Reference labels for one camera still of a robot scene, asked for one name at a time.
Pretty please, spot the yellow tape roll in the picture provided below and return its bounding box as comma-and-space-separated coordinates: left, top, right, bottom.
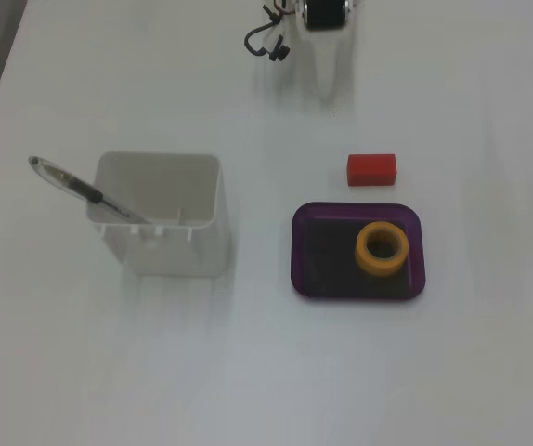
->
354, 220, 410, 279

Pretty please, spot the red rectangular block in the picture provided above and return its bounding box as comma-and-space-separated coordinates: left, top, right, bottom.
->
345, 152, 398, 188

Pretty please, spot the white plastic container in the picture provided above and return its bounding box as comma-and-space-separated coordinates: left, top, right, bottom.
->
84, 151, 230, 279

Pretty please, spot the clear black ballpoint pen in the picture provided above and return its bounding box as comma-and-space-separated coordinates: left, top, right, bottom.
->
27, 154, 151, 225

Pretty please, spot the black cable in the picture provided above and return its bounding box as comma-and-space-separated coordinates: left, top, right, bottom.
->
242, 0, 292, 62

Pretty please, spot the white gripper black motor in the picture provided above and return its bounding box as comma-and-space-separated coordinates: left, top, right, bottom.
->
293, 0, 357, 99

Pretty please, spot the red and white wire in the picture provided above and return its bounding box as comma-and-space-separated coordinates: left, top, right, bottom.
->
261, 0, 296, 16

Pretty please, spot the purple rectangular tray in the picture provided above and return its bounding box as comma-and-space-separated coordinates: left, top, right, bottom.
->
289, 201, 426, 306

